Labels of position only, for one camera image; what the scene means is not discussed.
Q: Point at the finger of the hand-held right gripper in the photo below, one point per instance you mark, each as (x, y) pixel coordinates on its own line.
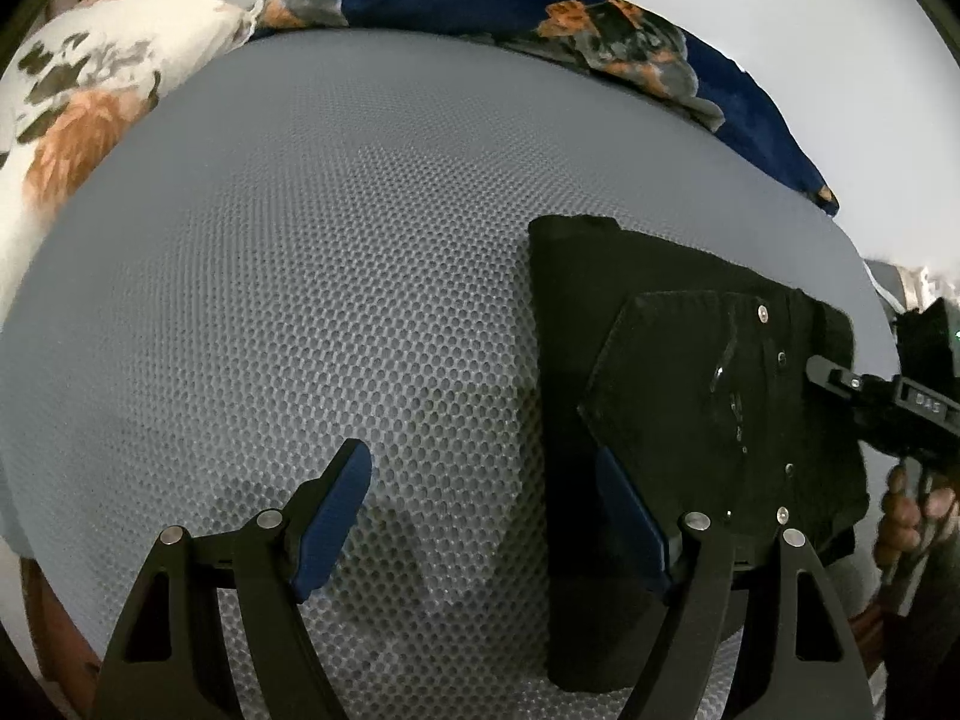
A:
(844, 382)

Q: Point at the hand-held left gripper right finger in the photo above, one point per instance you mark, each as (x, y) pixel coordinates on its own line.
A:
(630, 521)

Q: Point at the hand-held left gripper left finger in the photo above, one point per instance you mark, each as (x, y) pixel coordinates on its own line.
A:
(337, 517)

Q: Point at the black pants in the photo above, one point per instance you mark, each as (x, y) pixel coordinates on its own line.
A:
(675, 360)

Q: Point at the person's right hand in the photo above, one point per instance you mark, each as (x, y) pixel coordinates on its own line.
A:
(907, 517)

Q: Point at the white lace cloth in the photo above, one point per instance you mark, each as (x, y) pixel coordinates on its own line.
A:
(904, 281)

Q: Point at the blue floral blanket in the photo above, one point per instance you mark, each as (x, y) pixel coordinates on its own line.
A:
(720, 82)

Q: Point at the white floral pillow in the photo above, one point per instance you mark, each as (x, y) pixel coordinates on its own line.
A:
(90, 112)

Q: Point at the brown wooden bed frame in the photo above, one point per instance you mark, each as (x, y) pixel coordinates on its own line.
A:
(56, 630)

